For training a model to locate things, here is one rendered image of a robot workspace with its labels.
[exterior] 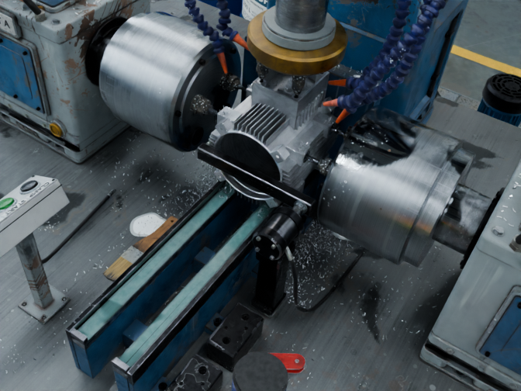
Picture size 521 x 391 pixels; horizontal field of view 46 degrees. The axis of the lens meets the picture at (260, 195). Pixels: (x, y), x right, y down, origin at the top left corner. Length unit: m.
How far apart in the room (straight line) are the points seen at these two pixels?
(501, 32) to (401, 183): 2.97
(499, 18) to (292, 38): 3.10
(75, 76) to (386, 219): 0.72
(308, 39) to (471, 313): 0.53
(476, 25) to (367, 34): 2.69
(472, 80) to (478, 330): 2.45
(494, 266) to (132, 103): 0.73
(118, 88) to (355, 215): 0.54
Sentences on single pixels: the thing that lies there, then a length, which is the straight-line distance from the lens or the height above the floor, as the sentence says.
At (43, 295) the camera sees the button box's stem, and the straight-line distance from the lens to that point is 1.22.
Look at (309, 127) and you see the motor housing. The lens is 1.20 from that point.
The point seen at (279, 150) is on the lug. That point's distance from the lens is 1.10.
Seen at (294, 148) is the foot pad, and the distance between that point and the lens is 1.13.
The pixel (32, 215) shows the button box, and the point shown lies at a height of 1.06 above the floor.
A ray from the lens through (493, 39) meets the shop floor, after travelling 3.87.
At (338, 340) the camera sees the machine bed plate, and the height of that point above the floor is 0.80.
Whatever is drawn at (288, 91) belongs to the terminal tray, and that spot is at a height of 1.13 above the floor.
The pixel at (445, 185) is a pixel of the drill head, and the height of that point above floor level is 1.14.
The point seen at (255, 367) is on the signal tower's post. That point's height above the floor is 1.22.
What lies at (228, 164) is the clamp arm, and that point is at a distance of 1.16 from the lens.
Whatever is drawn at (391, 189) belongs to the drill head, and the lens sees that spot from 1.03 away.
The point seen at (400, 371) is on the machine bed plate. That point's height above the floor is 0.80.
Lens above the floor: 1.82
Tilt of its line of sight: 46 degrees down
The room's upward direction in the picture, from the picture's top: 6 degrees clockwise
